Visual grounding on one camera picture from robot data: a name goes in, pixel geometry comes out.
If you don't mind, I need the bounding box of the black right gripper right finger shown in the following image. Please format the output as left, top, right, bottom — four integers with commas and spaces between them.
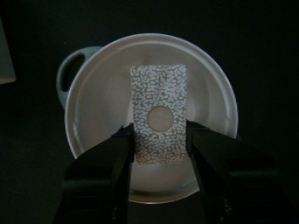
186, 119, 299, 224

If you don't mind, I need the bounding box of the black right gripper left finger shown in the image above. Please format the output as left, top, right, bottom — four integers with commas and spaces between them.
51, 122, 137, 224

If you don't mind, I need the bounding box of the white speckled toy rice block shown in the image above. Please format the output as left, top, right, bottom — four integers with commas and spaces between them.
130, 63, 189, 165

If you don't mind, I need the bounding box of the white pot with grey handle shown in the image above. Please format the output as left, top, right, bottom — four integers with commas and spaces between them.
57, 32, 239, 205

